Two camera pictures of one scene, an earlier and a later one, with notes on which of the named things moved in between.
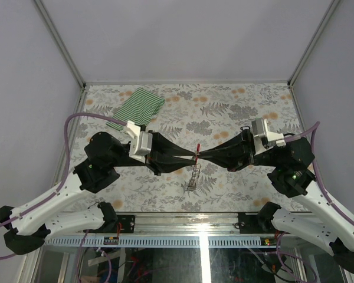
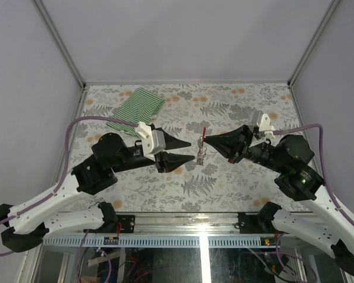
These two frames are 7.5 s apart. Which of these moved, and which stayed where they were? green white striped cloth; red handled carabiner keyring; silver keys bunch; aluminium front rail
Moved: red handled carabiner keyring; silver keys bunch
Stayed: aluminium front rail; green white striped cloth
